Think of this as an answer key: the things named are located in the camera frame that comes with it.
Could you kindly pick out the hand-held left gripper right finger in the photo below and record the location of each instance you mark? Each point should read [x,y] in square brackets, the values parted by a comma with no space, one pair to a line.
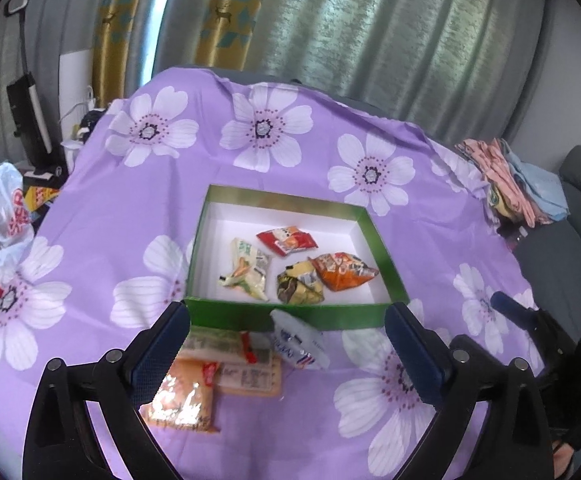
[415,355]

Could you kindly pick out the dark yellow snack packet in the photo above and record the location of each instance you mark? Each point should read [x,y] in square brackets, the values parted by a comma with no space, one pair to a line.
[298,285]

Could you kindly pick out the orange biscuit packet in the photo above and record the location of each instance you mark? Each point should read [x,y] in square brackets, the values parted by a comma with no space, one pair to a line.
[185,400]

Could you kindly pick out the person's foot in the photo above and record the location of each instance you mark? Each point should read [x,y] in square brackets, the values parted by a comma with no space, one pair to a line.
[564,462]

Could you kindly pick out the bottle with white cap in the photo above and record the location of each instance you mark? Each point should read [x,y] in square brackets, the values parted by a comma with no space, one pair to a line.
[514,237]

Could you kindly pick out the green cardboard box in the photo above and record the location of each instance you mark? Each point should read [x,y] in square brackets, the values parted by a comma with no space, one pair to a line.
[220,215]

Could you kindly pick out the beige biscuit packet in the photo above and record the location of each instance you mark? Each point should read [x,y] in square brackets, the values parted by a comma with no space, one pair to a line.
[250,377]

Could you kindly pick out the white red plastic bag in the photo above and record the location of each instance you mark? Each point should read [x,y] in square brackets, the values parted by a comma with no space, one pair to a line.
[0,225]

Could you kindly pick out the black white vacuum cleaner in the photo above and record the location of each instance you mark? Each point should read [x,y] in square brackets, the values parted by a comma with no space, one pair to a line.
[28,110]

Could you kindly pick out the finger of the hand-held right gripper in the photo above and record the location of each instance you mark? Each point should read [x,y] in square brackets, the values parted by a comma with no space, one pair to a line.
[508,305]

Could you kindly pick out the pile of folded clothes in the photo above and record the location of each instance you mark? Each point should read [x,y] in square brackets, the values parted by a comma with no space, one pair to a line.
[510,180]

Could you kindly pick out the cream green snack packet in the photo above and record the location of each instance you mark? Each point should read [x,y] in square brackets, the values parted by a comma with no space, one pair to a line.
[248,270]

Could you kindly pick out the white blue snack packet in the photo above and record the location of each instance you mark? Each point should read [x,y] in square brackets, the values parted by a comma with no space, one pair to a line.
[295,340]

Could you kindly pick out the gold patterned curtain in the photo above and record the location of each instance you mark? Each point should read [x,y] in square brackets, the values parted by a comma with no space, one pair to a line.
[115,35]

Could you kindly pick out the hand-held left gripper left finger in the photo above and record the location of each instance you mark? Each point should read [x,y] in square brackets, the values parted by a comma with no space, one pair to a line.
[163,355]

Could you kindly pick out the red snack packet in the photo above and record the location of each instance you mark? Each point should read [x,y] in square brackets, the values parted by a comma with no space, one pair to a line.
[285,241]

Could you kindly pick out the grey curtain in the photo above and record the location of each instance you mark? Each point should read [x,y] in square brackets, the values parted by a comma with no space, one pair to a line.
[370,35]

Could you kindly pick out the yellow red packet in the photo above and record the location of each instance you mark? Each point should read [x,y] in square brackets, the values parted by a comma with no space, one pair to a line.
[40,196]

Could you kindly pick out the purple floral tablecloth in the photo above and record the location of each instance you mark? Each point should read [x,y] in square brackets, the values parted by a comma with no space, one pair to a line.
[120,220]

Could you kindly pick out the white board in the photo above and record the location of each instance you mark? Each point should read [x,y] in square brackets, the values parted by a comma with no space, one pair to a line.
[75,85]

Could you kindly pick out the orange snack packet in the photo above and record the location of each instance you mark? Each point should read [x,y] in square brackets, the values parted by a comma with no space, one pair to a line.
[343,270]

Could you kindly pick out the grey sofa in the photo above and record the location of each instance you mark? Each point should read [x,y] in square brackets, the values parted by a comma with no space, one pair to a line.
[560,245]

